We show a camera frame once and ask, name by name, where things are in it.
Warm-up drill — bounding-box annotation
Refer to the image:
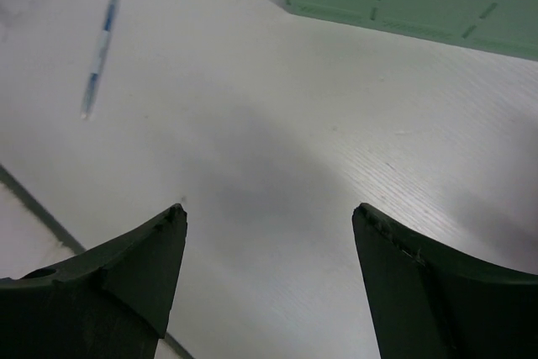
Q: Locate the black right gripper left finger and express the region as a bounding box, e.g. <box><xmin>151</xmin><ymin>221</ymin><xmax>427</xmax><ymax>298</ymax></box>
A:
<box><xmin>1</xmin><ymin>203</ymin><xmax>187</xmax><ymax>358</ymax></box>

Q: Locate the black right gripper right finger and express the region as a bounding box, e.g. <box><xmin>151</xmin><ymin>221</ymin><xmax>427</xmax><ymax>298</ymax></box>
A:
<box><xmin>352</xmin><ymin>203</ymin><xmax>537</xmax><ymax>358</ymax></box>

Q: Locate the light blue pen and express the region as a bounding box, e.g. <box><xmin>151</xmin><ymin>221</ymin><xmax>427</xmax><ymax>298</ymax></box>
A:
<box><xmin>81</xmin><ymin>0</ymin><xmax>120</xmax><ymax>119</ymax></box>

